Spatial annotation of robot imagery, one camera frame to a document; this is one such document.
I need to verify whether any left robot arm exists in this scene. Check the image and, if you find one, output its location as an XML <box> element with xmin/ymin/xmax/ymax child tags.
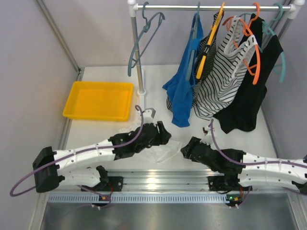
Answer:
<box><xmin>33</xmin><ymin>121</ymin><xmax>172</xmax><ymax>193</ymax></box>

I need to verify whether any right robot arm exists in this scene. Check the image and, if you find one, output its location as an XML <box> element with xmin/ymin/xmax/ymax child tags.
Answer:
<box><xmin>180</xmin><ymin>137</ymin><xmax>307</xmax><ymax>195</ymax></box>

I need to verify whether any blue tank top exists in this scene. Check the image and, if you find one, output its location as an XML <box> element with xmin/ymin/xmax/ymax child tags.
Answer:
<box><xmin>163</xmin><ymin>14</ymin><xmax>203</xmax><ymax>127</ymax></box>

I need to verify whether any white striped tank top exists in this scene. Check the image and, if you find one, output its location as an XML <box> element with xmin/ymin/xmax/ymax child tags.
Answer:
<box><xmin>194</xmin><ymin>16</ymin><xmax>258</xmax><ymax>120</ymax></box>

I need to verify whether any grey-blue hanger with blue top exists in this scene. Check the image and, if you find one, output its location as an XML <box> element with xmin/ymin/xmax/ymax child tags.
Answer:
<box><xmin>185</xmin><ymin>2</ymin><xmax>201</xmax><ymax>81</ymax></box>

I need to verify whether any yellow hanger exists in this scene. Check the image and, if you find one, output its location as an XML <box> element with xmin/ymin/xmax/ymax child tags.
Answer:
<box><xmin>196</xmin><ymin>2</ymin><xmax>225</xmax><ymax>80</ymax></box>

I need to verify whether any dark striped tank top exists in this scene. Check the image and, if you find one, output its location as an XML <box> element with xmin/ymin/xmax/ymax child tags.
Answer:
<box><xmin>163</xmin><ymin>15</ymin><xmax>216</xmax><ymax>111</ymax></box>

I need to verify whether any empty grey-blue hanger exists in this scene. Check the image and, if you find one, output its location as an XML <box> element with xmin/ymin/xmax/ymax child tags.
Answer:
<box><xmin>128</xmin><ymin>1</ymin><xmax>166</xmax><ymax>77</ymax></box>

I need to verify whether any teal hanger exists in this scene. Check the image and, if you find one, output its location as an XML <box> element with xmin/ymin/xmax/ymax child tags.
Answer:
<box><xmin>239</xmin><ymin>2</ymin><xmax>287</xmax><ymax>83</ymax></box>

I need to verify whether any black tank top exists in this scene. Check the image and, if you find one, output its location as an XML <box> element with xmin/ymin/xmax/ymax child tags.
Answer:
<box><xmin>213</xmin><ymin>13</ymin><xmax>284</xmax><ymax>132</ymax></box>

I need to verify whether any orange hanger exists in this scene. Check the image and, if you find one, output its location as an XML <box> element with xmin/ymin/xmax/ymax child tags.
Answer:
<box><xmin>222</xmin><ymin>2</ymin><xmax>261</xmax><ymax>85</ymax></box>

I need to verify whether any yellow plastic tray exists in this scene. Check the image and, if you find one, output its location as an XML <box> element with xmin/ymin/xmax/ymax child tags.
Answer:
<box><xmin>62</xmin><ymin>81</ymin><xmax>134</xmax><ymax>122</ymax></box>

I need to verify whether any clothes rack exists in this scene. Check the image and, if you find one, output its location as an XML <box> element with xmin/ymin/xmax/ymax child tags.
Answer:
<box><xmin>127</xmin><ymin>0</ymin><xmax>305</xmax><ymax>110</ymax></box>

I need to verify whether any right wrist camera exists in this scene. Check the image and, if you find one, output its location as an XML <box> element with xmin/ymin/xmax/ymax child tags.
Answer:
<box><xmin>201</xmin><ymin>126</ymin><xmax>215</xmax><ymax>144</ymax></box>

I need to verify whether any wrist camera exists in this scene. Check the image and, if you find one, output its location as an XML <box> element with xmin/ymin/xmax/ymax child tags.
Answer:
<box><xmin>138</xmin><ymin>108</ymin><xmax>156</xmax><ymax>124</ymax></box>
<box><xmin>201</xmin><ymin>126</ymin><xmax>215</xmax><ymax>144</ymax></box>

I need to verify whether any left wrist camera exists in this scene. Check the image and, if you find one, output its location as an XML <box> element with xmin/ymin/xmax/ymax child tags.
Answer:
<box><xmin>138</xmin><ymin>108</ymin><xmax>156</xmax><ymax>124</ymax></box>

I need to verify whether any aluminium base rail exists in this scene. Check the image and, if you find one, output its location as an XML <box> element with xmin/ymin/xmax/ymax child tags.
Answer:
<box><xmin>45</xmin><ymin>169</ymin><xmax>299</xmax><ymax>192</ymax></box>

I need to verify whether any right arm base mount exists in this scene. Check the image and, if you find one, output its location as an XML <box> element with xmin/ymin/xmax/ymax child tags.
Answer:
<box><xmin>207</xmin><ymin>175</ymin><xmax>248</xmax><ymax>192</ymax></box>

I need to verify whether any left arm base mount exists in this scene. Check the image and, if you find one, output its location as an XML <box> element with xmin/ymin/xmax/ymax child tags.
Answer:
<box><xmin>84</xmin><ymin>176</ymin><xmax>124</xmax><ymax>192</ymax></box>

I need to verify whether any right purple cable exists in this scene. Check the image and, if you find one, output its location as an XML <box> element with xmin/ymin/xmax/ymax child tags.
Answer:
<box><xmin>208</xmin><ymin>119</ymin><xmax>307</xmax><ymax>207</ymax></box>

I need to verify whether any slotted cable duct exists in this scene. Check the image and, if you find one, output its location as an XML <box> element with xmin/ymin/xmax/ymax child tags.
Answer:
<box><xmin>47</xmin><ymin>193</ymin><xmax>242</xmax><ymax>204</ymax></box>

